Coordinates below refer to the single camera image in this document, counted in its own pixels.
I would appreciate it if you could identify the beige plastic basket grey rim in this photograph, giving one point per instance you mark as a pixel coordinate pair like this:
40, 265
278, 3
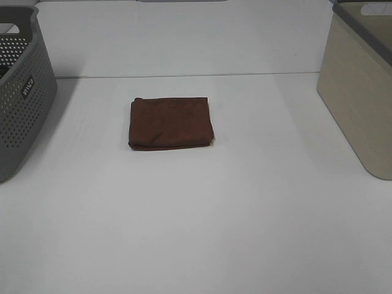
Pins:
355, 80

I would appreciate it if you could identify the grey perforated plastic basket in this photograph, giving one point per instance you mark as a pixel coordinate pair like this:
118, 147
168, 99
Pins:
28, 86

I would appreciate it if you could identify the brown towel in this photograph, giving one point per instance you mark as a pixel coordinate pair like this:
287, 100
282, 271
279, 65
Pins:
170, 123

